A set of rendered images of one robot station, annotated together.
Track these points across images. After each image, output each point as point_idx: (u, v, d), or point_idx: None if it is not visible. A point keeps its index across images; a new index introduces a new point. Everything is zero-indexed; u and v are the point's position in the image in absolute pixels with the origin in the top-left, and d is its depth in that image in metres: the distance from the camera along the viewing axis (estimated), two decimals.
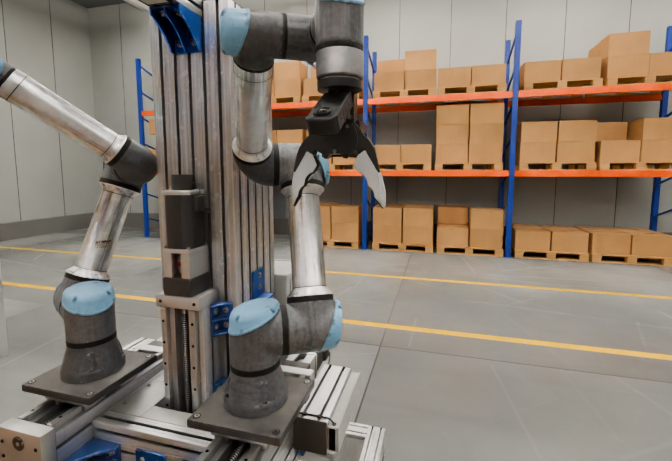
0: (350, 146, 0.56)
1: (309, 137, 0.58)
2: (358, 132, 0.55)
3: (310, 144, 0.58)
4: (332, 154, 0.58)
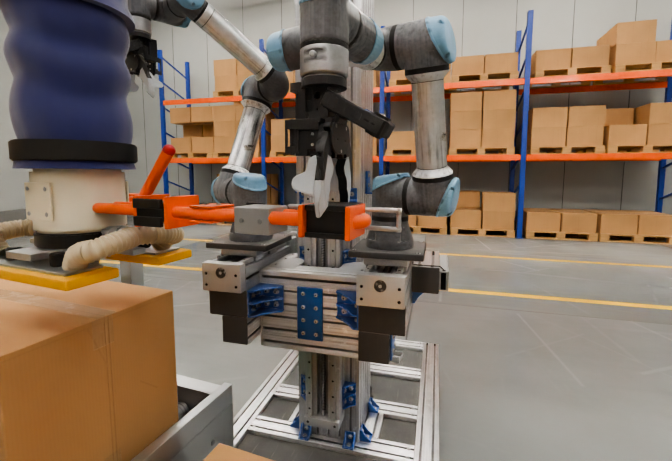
0: (347, 148, 0.59)
1: (327, 139, 0.53)
2: (348, 139, 0.60)
3: (328, 146, 0.53)
4: None
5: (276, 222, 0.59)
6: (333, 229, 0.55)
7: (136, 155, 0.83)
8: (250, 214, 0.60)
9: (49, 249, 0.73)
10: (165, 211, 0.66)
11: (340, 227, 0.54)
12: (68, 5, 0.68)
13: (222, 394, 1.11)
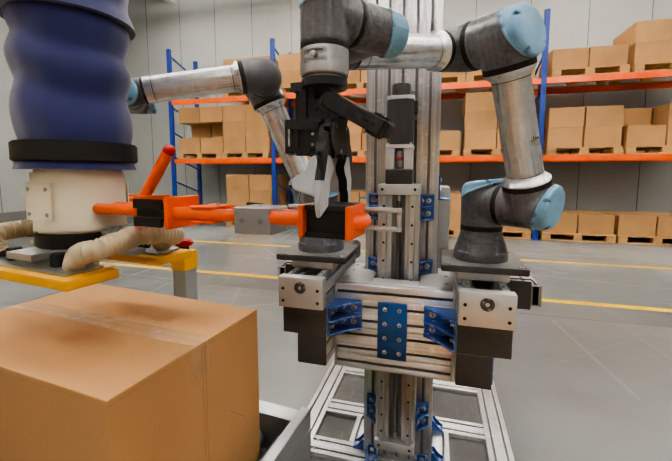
0: (347, 148, 0.59)
1: (328, 139, 0.53)
2: (348, 139, 0.60)
3: (329, 146, 0.53)
4: None
5: (276, 222, 0.59)
6: (333, 229, 0.55)
7: (136, 155, 0.83)
8: (250, 214, 0.60)
9: (49, 249, 0.73)
10: (166, 212, 0.66)
11: (340, 227, 0.54)
12: (68, 6, 0.68)
13: (303, 421, 1.01)
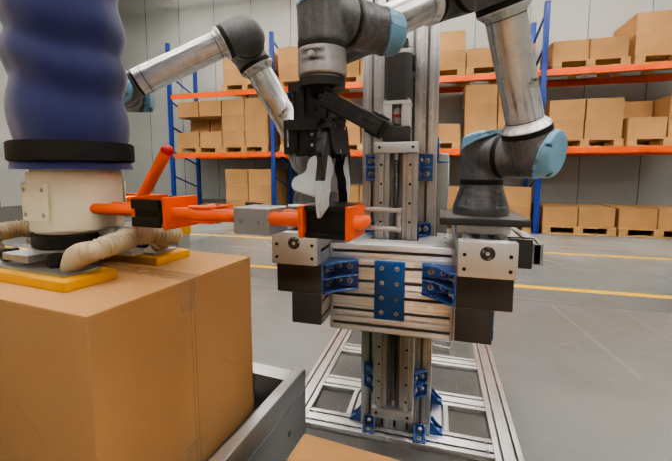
0: (346, 147, 0.59)
1: (327, 139, 0.53)
2: (346, 138, 0.60)
3: (328, 146, 0.53)
4: None
5: (276, 222, 0.59)
6: (333, 229, 0.55)
7: (133, 155, 0.82)
8: (249, 215, 0.60)
9: (46, 250, 0.73)
10: (164, 212, 0.66)
11: (340, 227, 0.54)
12: (62, 3, 0.67)
13: (297, 379, 0.98)
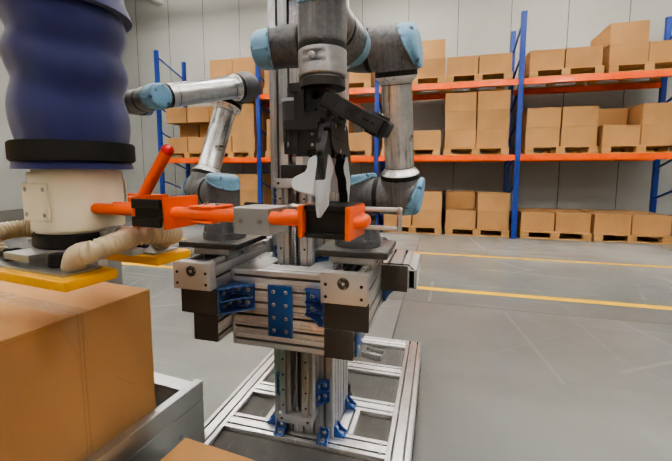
0: (346, 148, 0.59)
1: (328, 138, 0.53)
2: (347, 139, 0.60)
3: (329, 146, 0.54)
4: None
5: (276, 222, 0.59)
6: (333, 229, 0.55)
7: (134, 155, 0.82)
8: (249, 215, 0.60)
9: (47, 249, 0.73)
10: (164, 212, 0.66)
11: (340, 227, 0.54)
12: (64, 4, 0.68)
13: (191, 390, 1.13)
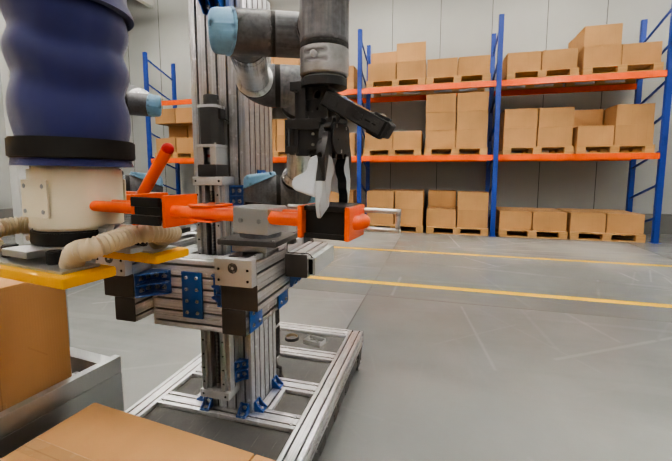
0: (347, 147, 0.59)
1: (328, 139, 0.53)
2: (348, 138, 0.60)
3: (329, 146, 0.53)
4: None
5: (275, 222, 0.59)
6: (332, 230, 0.55)
7: (134, 153, 0.82)
8: (249, 214, 0.60)
9: (45, 246, 0.73)
10: (164, 210, 0.66)
11: (340, 228, 0.54)
12: (66, 1, 0.68)
13: (107, 363, 1.28)
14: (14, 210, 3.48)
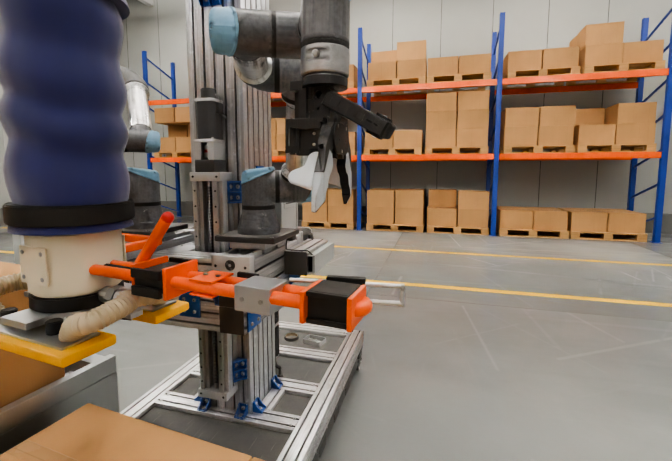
0: (347, 148, 0.59)
1: (331, 134, 0.53)
2: (346, 135, 0.60)
3: (331, 142, 0.53)
4: None
5: (277, 304, 0.58)
6: (334, 317, 0.55)
7: (133, 211, 0.82)
8: (250, 294, 0.60)
9: (44, 313, 0.72)
10: (164, 283, 0.65)
11: (342, 316, 0.54)
12: (64, 70, 0.67)
13: (102, 363, 1.25)
14: None
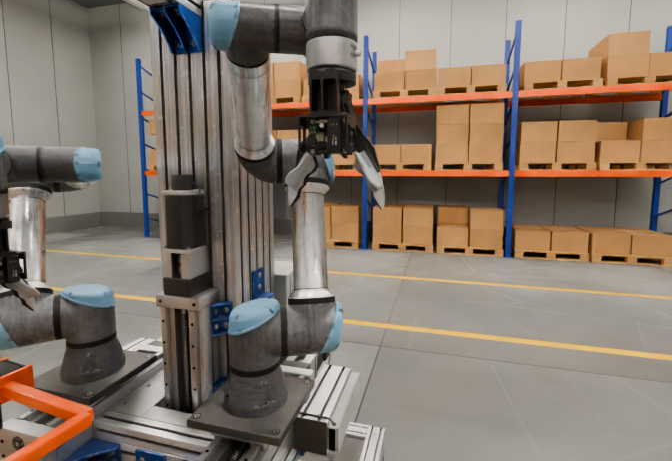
0: None
1: (363, 136, 0.56)
2: None
3: (361, 143, 0.56)
4: (339, 153, 0.56)
5: None
6: None
7: None
8: None
9: None
10: None
11: None
12: None
13: None
14: None
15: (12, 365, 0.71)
